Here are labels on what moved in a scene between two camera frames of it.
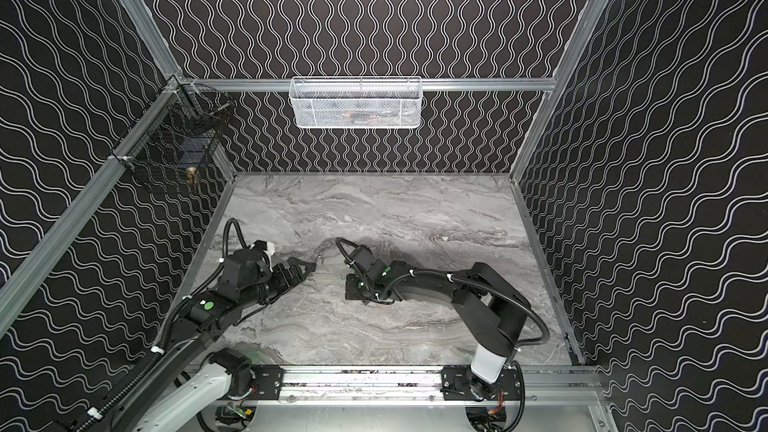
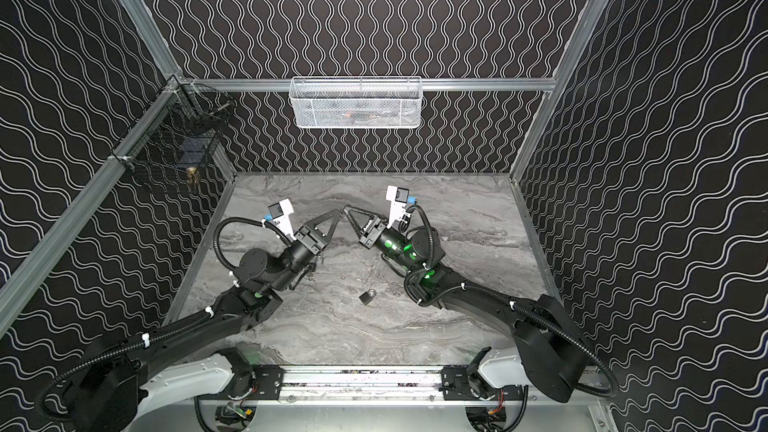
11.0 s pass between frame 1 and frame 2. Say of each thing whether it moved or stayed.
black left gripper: moved
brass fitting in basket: stayed
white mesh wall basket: stayed
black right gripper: moved
